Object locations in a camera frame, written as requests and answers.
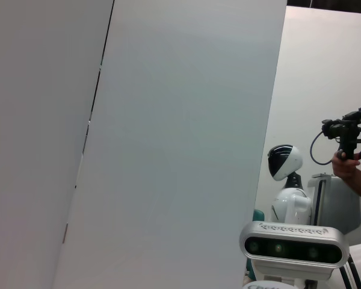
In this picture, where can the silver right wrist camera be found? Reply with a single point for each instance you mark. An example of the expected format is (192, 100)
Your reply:
(291, 248)

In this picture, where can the teal chair part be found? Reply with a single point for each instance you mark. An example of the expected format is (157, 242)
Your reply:
(258, 216)

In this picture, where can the white humanoid robot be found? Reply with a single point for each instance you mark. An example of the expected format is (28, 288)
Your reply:
(288, 204)

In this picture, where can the person's hand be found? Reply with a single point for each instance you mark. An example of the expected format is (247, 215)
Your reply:
(344, 168)

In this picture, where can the black handheld controller device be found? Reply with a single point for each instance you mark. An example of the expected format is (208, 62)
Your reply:
(347, 138)

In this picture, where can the grey white machine housing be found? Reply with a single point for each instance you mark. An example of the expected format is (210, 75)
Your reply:
(337, 204)

